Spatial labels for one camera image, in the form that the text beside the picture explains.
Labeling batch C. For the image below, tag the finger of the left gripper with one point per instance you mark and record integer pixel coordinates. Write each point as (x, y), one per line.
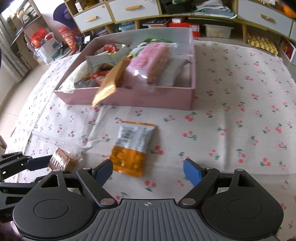
(15, 163)

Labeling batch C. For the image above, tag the green snack packet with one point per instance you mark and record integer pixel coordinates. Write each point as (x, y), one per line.
(147, 41)

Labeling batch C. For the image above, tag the pink cardboard box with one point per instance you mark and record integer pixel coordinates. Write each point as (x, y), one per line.
(180, 96)

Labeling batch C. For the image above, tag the clear rice cake packet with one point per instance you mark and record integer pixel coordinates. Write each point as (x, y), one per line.
(79, 73)

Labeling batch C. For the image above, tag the grey foil small packet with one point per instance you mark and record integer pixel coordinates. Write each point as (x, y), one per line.
(96, 60)

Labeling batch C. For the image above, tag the white snack pouch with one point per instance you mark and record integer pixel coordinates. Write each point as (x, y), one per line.
(171, 71)

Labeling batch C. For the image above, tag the red white snack packet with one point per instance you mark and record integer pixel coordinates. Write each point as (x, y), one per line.
(99, 77)

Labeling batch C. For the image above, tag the red cardboard box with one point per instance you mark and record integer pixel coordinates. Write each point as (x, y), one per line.
(194, 27)

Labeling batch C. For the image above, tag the orange cracker packet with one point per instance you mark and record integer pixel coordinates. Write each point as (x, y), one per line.
(129, 152)

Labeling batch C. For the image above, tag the red lantern bag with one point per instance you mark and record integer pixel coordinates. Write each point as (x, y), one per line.
(70, 36)

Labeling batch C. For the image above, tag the pink snack packet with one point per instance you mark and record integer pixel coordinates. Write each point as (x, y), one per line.
(146, 66)

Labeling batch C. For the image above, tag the yellow egg tray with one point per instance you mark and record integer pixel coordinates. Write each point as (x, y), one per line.
(262, 43)

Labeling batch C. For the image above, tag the long wooden tv cabinet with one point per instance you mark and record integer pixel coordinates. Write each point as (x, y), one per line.
(247, 13)

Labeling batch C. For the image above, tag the small red snack packet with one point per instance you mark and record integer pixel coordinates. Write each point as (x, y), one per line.
(111, 48)

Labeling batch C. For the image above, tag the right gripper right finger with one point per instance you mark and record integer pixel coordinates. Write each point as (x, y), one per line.
(203, 181)

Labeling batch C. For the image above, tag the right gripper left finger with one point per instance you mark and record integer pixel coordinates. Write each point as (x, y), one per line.
(92, 181)

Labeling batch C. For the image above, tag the brown biscuit stack packet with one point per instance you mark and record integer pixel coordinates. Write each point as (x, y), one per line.
(64, 161)

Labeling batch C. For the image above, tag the purple cap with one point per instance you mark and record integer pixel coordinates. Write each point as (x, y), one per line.
(63, 16)

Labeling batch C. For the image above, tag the gold wafer bar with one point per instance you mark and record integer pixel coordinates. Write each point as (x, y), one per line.
(111, 81)

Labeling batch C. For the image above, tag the white shopping bag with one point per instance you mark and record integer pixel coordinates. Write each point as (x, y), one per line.
(46, 45)

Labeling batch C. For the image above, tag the clear storage bin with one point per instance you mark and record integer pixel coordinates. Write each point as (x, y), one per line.
(217, 31)

